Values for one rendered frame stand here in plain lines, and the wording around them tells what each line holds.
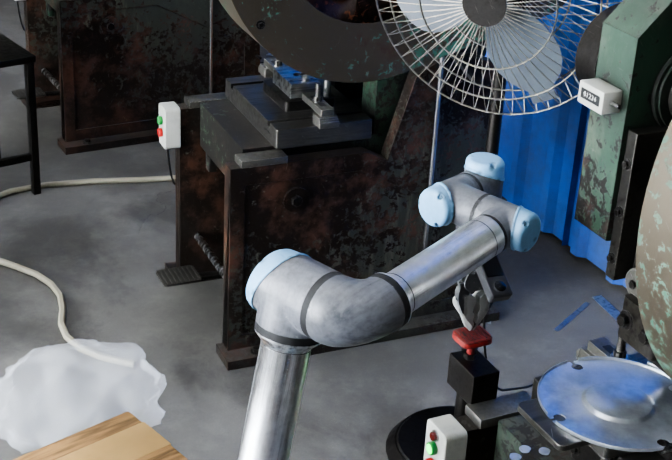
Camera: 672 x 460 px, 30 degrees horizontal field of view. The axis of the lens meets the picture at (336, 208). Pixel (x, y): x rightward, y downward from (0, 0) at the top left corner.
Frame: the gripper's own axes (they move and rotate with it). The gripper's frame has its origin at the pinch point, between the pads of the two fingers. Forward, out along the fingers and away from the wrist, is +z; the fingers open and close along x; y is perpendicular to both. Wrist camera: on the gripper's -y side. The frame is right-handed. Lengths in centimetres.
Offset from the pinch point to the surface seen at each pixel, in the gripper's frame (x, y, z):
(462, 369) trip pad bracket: 3.0, -2.3, 7.9
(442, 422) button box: 10.1, -8.1, 14.9
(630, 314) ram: -11.5, -30.8, -17.4
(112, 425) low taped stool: 58, 55, 45
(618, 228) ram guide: -11.0, -24.7, -31.4
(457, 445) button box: 9.2, -12.8, 17.3
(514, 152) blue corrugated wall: -132, 180, 53
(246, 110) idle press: -11, 148, 11
